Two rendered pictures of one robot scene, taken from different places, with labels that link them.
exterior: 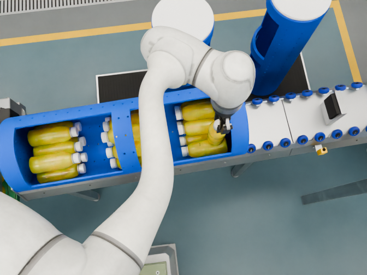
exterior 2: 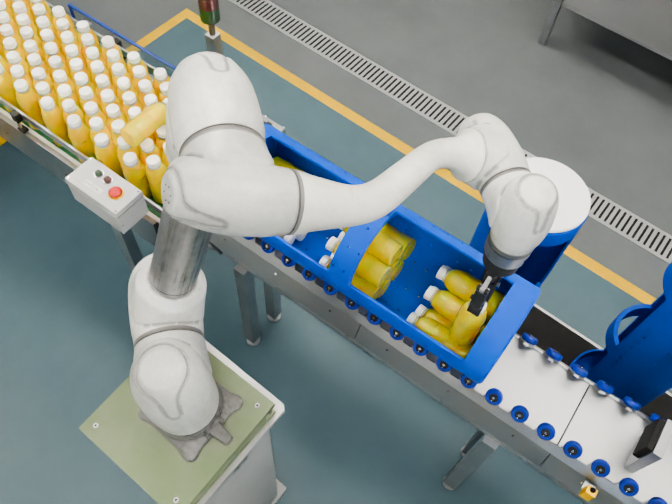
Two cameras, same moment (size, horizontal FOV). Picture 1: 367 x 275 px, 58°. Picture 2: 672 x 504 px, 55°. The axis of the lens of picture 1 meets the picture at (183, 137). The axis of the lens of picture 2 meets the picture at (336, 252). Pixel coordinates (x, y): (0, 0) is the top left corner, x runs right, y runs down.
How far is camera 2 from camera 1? 55 cm
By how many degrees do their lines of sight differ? 21
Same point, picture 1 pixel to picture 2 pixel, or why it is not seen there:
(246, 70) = (543, 199)
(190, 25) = not seen: hidden behind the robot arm
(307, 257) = not seen: outside the picture
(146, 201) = (348, 191)
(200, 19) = (565, 209)
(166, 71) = (466, 149)
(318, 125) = (613, 457)
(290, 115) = (585, 412)
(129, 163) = (342, 265)
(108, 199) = (263, 357)
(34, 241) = (251, 121)
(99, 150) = (322, 244)
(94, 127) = not seen: hidden behind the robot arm
